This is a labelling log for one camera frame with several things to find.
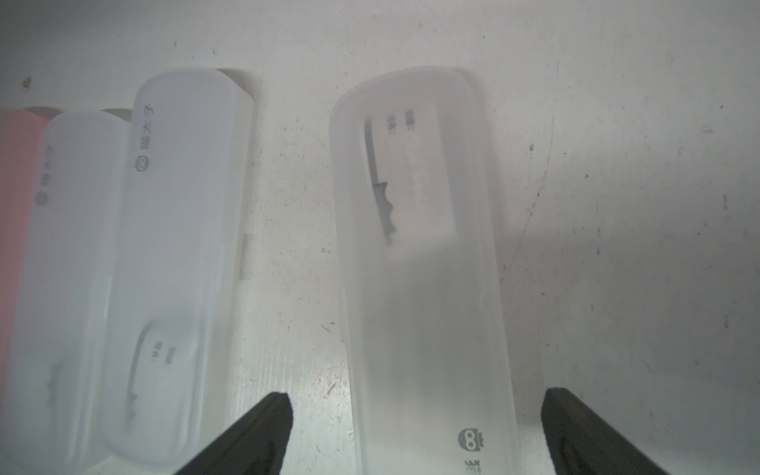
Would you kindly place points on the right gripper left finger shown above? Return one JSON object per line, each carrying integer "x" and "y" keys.
{"x": 255, "y": 444}

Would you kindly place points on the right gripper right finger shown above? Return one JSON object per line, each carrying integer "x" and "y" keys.
{"x": 581, "y": 442}

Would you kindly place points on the clear pencil case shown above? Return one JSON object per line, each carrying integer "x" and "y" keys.
{"x": 422, "y": 316}
{"x": 51, "y": 390}
{"x": 178, "y": 251}

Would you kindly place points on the pink pencil case right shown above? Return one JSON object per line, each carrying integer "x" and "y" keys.
{"x": 21, "y": 132}

